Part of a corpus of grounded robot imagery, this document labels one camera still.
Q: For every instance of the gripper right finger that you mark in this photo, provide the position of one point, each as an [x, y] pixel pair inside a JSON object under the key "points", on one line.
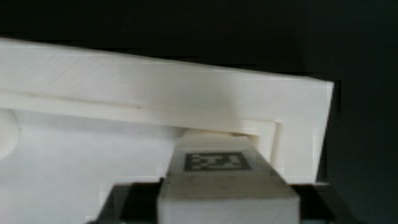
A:
{"points": [[324, 209]]}

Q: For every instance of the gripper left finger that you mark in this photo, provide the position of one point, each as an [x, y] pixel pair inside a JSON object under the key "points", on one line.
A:
{"points": [[131, 204]]}

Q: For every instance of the white table leg with tag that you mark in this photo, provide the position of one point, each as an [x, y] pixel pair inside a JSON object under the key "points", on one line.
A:
{"points": [[223, 188]]}

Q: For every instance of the white square tabletop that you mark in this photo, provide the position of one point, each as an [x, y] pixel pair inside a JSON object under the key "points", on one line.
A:
{"points": [[99, 108]]}

